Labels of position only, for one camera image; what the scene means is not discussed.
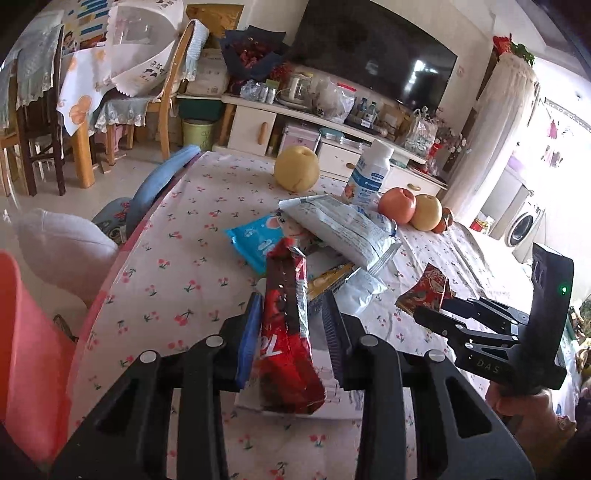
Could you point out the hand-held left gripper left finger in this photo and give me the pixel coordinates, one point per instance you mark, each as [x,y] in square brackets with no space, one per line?
[250,341]

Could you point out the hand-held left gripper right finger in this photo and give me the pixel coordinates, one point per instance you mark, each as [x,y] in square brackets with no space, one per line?
[337,346]

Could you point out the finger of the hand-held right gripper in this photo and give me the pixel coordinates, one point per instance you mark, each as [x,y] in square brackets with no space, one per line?
[494,314]
[461,333]

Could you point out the red snack wrapper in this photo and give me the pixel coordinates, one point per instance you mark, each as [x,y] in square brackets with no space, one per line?
[286,350]

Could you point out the white milk carton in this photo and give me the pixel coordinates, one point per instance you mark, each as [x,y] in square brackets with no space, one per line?
[345,402]

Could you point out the red and gold wrapper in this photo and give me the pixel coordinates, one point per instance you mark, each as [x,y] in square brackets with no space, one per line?
[429,286]

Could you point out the white packet with blue feather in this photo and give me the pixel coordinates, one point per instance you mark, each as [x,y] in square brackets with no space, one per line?
[341,230]

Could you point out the pink plastic bin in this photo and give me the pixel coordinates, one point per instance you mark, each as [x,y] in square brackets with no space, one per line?
[27,360]

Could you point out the person's right hand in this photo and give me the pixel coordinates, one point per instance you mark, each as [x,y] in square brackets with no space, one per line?
[526,408]

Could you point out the small white plastic packet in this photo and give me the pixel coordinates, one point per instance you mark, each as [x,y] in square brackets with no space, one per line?
[360,290]

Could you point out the gold foil wrapper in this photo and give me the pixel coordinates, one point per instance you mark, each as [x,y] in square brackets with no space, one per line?
[328,279]

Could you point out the white washing machine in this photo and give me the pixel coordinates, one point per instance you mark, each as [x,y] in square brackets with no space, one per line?
[524,226]

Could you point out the orange persimmon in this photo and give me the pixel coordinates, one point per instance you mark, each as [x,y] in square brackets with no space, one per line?
[446,224]

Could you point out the blue snack packet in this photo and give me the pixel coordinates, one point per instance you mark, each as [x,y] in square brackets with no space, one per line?
[256,237]

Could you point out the small yellow pear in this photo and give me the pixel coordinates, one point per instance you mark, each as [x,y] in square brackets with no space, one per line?
[427,212]

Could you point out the red apple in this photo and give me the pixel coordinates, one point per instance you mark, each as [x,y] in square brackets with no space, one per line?
[396,206]

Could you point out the white yogurt bottle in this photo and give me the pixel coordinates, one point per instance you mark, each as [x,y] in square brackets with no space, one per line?
[367,177]

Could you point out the large yellow pear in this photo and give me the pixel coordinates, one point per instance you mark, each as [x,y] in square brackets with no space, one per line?
[297,168]

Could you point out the lace covered standing air conditioner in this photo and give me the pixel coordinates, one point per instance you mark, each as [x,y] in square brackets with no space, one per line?
[498,129]

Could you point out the blue chair back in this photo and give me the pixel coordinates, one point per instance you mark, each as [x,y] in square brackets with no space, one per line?
[157,180]

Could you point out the pink storage box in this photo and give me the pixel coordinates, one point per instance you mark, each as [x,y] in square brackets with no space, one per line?
[299,141]

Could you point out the grey cushioned stool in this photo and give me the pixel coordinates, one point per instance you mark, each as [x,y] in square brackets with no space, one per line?
[64,249]

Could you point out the green waste bin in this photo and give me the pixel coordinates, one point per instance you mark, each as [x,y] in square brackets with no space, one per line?
[198,136]

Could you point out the cream television cabinet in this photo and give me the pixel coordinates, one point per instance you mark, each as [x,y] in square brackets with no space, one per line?
[251,124]

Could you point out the green storage crate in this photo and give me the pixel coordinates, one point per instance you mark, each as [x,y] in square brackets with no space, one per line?
[201,108]

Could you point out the clear plastic bag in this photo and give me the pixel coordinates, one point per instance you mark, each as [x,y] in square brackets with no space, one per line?
[334,101]

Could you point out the glass kettle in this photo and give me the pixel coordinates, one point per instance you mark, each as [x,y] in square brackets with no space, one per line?
[295,90]

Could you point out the red decoration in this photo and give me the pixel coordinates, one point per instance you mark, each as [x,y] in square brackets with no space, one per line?
[510,48]

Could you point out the light wooden chair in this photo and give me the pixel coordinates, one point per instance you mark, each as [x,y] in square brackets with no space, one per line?
[173,83]

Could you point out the white cardboard box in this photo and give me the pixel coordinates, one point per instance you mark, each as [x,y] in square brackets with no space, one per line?
[210,74]

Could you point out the dark blue flower bouquet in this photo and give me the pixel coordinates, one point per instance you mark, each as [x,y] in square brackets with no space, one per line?
[251,55]

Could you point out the black television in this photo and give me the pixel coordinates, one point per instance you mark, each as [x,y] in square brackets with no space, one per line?
[369,50]

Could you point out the dark wooden chair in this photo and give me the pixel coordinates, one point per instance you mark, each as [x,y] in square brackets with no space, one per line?
[44,134]

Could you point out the orange print dining tablecloth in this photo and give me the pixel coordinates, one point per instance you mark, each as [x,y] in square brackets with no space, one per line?
[83,87]

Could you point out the grey lace chair cover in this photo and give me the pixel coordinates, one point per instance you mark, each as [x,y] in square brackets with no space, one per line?
[39,64]

